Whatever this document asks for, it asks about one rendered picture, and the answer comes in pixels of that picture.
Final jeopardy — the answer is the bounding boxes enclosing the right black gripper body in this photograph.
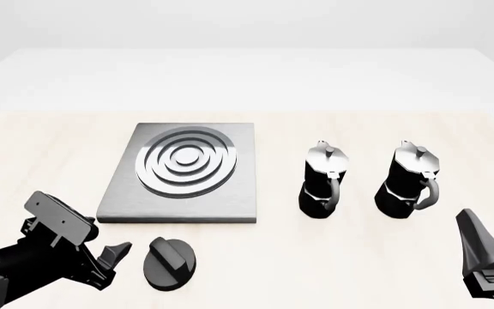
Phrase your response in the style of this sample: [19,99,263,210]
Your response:
[462,265,494,304]

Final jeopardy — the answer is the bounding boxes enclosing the left small flat plate on stalk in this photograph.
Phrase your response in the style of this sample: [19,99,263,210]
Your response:
[23,190,100,252]

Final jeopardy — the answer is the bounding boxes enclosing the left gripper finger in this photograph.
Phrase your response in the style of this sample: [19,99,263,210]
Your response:
[97,241,134,272]

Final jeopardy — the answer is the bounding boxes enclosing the black moka pot silver lid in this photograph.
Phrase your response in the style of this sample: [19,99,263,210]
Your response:
[373,139,442,221]
[298,139,351,221]

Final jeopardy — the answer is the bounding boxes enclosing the flat grey stove plate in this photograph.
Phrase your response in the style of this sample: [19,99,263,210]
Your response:
[95,121,258,225]

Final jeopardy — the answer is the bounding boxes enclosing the round black stove knob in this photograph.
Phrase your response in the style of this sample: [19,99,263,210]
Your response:
[142,236,197,293]

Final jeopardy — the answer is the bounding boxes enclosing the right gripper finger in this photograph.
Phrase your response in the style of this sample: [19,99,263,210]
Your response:
[455,208,494,276]

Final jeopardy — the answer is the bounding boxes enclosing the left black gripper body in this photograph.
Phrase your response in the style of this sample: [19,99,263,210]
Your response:
[56,239,117,293]

